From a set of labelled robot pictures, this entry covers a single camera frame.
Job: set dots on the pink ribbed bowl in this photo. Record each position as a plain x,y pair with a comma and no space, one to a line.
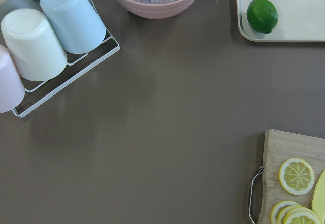
156,11

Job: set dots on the light blue cup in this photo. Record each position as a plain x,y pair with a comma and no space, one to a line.
76,24

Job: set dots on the wooden cutting board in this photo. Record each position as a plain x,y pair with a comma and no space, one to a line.
278,147

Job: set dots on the green lime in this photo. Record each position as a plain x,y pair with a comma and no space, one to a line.
262,16

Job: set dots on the cream white cup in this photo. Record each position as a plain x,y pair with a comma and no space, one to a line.
33,44

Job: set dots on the pink cup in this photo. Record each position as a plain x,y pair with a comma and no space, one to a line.
12,89

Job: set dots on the lemon slice upper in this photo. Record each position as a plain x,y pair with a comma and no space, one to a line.
296,176

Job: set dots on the lemon slice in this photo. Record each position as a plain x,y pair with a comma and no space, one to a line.
296,176
292,212

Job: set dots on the lemon slice lower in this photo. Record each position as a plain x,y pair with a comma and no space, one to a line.
292,212

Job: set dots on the cream rabbit tray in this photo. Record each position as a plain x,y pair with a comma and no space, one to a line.
298,21

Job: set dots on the yellow plastic knife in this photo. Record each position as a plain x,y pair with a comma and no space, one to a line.
318,198

